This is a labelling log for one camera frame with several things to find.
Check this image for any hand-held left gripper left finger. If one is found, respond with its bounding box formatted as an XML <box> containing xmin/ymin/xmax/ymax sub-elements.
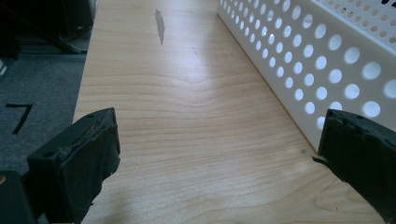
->
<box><xmin>26</xmin><ymin>106</ymin><xmax>121</xmax><ymax>224</ymax></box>

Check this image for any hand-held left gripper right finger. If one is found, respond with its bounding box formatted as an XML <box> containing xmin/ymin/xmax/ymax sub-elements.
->
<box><xmin>312</xmin><ymin>108</ymin><xmax>396</xmax><ymax>224</ymax></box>

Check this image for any white perforated plastic basket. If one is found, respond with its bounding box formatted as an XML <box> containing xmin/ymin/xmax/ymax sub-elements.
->
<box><xmin>216</xmin><ymin>0</ymin><xmax>396</xmax><ymax>152</ymax></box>

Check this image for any black metal stand base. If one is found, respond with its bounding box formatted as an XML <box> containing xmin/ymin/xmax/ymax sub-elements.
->
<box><xmin>0</xmin><ymin>0</ymin><xmax>94</xmax><ymax>58</ymax></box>

